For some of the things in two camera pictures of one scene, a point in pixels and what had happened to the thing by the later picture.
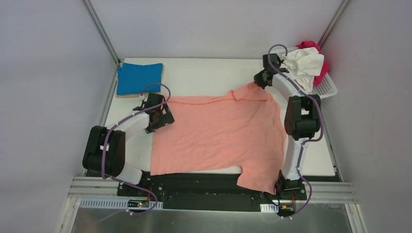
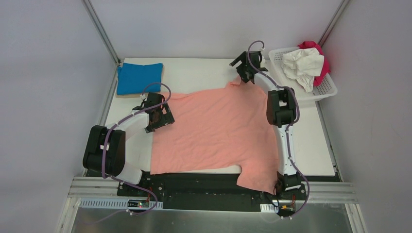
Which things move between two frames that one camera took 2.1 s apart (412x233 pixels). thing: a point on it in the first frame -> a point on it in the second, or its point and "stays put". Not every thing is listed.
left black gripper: [165, 113] stays put
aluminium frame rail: [97, 25] stays put
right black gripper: [260, 79] -> [240, 60]
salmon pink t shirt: [243, 127] stays put
